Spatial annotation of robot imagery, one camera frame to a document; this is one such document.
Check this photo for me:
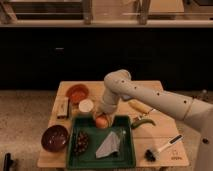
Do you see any green plastic tray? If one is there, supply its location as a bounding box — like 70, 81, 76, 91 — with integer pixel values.
66, 115, 136, 171

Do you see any orange red apple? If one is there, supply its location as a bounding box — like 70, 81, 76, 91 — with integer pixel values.
95, 115, 109, 129

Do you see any dark grape bunch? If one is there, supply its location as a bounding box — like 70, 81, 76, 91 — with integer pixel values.
74, 131, 89, 156

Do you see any black object on floor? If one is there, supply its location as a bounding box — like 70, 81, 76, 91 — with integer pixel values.
3, 153, 14, 171

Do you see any black dish brush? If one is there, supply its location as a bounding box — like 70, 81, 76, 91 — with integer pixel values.
144, 134, 183, 162

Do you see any wooden block with slot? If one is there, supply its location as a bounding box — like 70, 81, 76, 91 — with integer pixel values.
57, 97, 69, 119

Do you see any wooden shelf rail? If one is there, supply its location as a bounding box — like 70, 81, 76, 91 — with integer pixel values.
0, 0, 213, 29

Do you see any dark brown bowl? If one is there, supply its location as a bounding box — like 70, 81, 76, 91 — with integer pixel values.
41, 125, 69, 153

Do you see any white round cup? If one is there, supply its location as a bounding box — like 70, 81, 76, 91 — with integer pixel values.
78, 99, 94, 113

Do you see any grey folded cloth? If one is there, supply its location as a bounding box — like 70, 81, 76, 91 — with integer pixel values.
95, 131, 121, 158

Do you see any green chili pepper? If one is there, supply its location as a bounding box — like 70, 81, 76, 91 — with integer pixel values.
131, 119, 156, 129

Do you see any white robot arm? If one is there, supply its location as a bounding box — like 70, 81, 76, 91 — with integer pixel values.
98, 69, 213, 171

